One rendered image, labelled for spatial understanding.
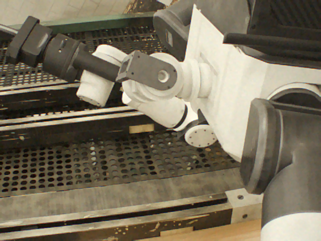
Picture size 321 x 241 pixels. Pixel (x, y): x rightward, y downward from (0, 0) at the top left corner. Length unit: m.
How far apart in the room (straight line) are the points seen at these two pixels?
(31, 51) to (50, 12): 5.49
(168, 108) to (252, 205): 0.30
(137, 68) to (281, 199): 0.25
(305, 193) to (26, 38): 0.67
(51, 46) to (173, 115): 0.31
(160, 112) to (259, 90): 0.47
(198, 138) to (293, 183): 0.59
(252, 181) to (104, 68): 0.49
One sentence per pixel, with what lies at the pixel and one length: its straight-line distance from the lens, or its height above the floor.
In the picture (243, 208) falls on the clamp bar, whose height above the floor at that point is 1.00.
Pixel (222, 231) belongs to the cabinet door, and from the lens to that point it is 1.02.
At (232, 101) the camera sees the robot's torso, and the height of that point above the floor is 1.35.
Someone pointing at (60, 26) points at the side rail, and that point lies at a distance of 2.22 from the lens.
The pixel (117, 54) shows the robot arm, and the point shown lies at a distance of 0.90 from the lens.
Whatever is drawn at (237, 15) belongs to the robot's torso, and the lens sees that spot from 0.54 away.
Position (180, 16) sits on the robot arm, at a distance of 0.78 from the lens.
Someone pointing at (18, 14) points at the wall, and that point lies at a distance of 6.45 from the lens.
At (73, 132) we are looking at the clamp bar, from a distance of 1.32.
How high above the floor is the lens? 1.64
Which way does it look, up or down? 25 degrees down
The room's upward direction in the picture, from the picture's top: 69 degrees counter-clockwise
